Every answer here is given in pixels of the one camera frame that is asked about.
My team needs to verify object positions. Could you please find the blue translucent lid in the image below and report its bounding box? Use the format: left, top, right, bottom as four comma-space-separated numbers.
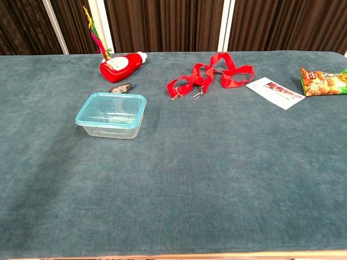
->
75, 92, 147, 128

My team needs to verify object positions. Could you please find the clear plastic container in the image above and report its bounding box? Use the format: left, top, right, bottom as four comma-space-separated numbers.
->
75, 97, 147, 140

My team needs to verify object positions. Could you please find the blue velvet table cloth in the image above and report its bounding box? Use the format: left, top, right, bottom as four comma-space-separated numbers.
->
0, 50, 347, 258

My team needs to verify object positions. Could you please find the dark teardrop correction tape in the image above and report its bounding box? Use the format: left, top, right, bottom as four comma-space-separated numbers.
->
108, 82, 137, 94

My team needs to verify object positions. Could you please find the red bottle with white cap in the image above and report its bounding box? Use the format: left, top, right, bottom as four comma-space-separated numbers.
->
99, 51, 148, 83

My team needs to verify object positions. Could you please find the dark brown pleated curtain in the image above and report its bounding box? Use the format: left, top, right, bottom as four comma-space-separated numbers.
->
0, 0, 347, 56

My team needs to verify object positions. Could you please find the white card with red print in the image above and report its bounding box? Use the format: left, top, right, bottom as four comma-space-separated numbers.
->
245, 76, 306, 111

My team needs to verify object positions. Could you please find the colourful feather shuttlecock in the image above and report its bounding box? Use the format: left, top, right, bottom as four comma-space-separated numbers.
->
82, 5, 113, 61

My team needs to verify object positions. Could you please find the green orange snack bag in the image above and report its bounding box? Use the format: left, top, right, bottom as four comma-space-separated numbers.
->
300, 67, 347, 97

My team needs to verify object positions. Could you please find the red lanyard with metal clips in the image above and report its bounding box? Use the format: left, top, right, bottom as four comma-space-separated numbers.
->
166, 52, 255, 101

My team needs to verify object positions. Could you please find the white frame post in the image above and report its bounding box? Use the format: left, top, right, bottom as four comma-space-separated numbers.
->
217, 0, 236, 52
42, 0, 70, 55
88, 0, 114, 54

